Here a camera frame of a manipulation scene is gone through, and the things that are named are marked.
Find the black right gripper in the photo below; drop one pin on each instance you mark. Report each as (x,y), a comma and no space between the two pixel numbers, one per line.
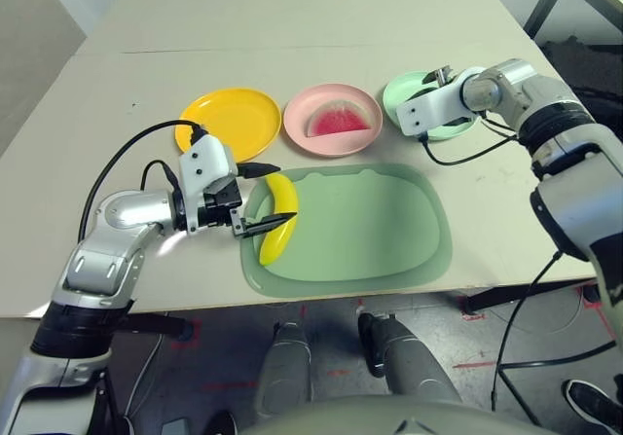
(443,76)

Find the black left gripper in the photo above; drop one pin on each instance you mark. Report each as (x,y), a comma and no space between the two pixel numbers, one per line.
(219,206)

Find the yellow toy banana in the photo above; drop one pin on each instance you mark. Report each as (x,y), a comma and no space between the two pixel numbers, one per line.
(282,196)

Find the red watermelon slice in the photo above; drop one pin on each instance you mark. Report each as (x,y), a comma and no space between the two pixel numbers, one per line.
(336,123)

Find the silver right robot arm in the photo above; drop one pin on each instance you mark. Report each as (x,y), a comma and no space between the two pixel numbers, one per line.
(550,114)

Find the light green plate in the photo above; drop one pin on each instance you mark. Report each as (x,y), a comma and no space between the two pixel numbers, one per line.
(404,84)

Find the yellow plate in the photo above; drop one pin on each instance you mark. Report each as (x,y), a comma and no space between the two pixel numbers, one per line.
(238,119)

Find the pink plate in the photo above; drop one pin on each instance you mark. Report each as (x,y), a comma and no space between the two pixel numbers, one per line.
(340,145)

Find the green cutting board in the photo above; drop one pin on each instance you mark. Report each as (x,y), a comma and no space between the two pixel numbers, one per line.
(360,230)

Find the dark shaggy floor mat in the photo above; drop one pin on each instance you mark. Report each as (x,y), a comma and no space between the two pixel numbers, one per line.
(584,60)

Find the grey left robot leg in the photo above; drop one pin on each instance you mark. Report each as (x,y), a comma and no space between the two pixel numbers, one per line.
(284,367)

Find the grey robot leg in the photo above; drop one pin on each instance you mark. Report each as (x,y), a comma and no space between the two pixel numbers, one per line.
(409,362)
(284,367)

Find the grey right robot leg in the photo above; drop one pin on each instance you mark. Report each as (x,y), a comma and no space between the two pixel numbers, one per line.
(409,362)

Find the grey robot torso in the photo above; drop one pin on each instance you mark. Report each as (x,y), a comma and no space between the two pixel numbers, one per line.
(365,418)

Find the black sneaker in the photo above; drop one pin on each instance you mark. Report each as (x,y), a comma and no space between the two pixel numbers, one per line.
(594,406)

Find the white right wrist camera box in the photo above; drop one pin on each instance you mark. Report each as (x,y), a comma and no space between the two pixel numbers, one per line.
(428,111)

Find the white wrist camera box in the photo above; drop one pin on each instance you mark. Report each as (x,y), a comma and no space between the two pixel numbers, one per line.
(204,160)
(428,111)

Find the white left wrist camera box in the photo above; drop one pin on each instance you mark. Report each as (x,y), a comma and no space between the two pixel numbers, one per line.
(204,160)

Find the black table frame bar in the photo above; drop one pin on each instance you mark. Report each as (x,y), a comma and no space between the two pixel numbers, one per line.
(156,325)
(511,295)

